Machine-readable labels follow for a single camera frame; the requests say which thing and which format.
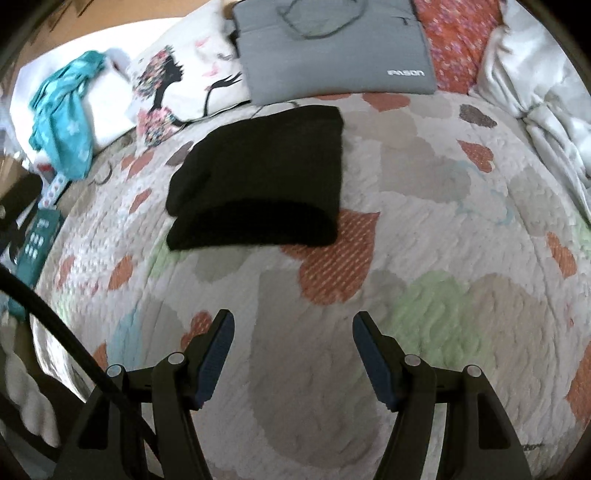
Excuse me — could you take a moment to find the white printed pillow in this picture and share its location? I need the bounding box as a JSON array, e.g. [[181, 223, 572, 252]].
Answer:
[[126, 2, 254, 149]]

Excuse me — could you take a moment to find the white crumpled sheet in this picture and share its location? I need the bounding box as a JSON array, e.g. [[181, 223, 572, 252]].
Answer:
[[470, 0, 591, 214]]

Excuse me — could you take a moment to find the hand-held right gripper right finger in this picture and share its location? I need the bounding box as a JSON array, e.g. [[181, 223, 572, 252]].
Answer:
[[352, 311, 532, 480]]

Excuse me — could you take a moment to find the black cable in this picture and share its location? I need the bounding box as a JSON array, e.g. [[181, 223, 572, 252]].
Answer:
[[0, 267, 160, 480]]

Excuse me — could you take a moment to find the white dotted box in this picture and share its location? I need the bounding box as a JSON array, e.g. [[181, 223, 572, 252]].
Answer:
[[38, 173, 71, 209]]

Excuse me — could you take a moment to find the teal box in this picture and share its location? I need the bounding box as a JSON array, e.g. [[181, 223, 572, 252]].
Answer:
[[9, 209, 64, 319]]

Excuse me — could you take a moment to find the teal cloth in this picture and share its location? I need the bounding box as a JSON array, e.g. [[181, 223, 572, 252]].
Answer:
[[29, 51, 110, 181]]

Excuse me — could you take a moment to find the grey laptop bag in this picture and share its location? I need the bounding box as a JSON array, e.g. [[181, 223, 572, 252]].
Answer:
[[230, 0, 437, 106]]

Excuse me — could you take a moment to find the white braided rope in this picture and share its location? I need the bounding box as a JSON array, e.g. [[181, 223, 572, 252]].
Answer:
[[0, 339, 63, 450]]

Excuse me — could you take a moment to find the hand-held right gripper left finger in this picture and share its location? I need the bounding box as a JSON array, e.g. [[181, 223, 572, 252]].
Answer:
[[53, 309, 235, 480]]

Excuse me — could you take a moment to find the red floral blanket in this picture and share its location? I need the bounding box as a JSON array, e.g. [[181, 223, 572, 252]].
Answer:
[[412, 0, 505, 94]]

